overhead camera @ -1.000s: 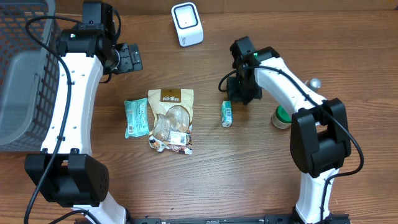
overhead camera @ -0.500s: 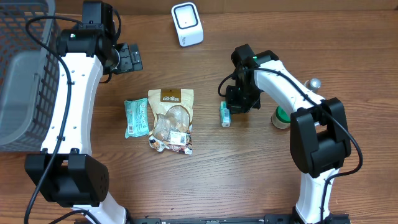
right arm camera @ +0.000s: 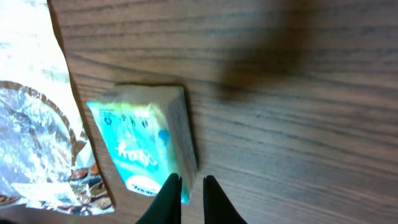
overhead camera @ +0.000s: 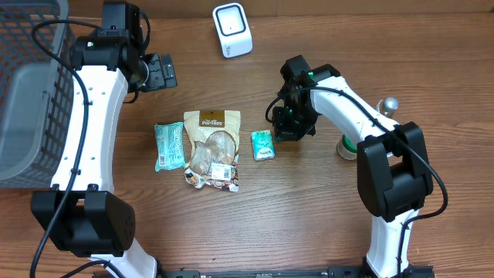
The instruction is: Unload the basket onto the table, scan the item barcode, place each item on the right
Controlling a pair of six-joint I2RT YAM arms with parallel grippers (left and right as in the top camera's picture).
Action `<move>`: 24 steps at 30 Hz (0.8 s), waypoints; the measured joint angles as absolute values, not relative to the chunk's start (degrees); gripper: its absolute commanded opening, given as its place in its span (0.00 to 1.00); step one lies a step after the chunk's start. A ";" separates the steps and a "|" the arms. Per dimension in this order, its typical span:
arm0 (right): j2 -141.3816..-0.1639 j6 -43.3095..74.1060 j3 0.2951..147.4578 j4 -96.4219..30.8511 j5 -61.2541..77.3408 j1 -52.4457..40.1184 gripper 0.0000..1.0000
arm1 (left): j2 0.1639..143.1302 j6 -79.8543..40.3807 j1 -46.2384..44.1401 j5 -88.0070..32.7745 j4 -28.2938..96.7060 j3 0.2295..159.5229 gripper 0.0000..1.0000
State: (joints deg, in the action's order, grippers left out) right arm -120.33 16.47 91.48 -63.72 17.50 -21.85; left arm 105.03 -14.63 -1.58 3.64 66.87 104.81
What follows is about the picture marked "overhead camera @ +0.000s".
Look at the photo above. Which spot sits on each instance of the white barcode scanner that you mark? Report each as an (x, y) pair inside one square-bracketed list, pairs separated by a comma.
[(233, 30)]

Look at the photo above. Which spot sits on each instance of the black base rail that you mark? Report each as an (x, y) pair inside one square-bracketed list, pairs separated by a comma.
[(270, 273)]

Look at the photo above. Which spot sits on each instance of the small green sachet pack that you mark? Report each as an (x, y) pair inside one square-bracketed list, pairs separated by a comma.
[(262, 145)]

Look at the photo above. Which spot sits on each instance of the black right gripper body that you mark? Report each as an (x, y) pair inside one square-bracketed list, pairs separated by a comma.
[(291, 126)]

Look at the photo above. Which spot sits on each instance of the grey plastic basket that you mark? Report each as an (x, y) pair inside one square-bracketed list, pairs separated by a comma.
[(36, 91)]

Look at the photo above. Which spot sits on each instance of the yellow oil glass bottle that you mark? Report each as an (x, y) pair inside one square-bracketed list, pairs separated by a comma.
[(388, 106)]

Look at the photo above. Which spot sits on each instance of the green wet wipes pack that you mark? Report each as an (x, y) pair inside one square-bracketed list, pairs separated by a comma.
[(170, 151)]

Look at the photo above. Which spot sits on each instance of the brown Pantree snack pouch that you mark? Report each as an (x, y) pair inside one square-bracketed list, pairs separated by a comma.
[(214, 137)]

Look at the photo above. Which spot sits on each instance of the green lid round jar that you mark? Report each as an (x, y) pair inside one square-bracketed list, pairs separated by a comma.
[(346, 149)]

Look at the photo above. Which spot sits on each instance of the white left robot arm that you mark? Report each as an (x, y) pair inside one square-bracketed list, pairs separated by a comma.
[(80, 213)]

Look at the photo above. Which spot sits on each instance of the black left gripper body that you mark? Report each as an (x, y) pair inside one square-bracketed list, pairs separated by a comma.
[(157, 79)]

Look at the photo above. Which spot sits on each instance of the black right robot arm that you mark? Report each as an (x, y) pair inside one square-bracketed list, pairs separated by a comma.
[(392, 162)]

